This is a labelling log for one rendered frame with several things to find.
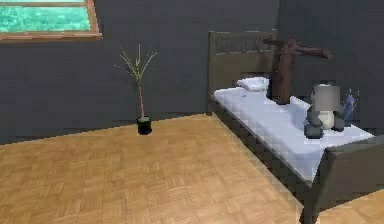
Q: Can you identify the thin plant in black pot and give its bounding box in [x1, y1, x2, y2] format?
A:
[114, 44, 158, 136]

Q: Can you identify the white pillow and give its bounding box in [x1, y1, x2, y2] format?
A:
[236, 76, 270, 93]

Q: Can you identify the dark wooden bed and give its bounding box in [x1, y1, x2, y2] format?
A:
[207, 29, 384, 224]

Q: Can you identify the panda plush toy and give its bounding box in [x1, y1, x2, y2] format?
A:
[303, 82, 346, 140]

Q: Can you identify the blue bottle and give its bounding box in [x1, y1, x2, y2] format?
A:
[343, 88, 360, 128]

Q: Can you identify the wooden framed window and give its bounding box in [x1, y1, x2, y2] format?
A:
[0, 0, 103, 42]

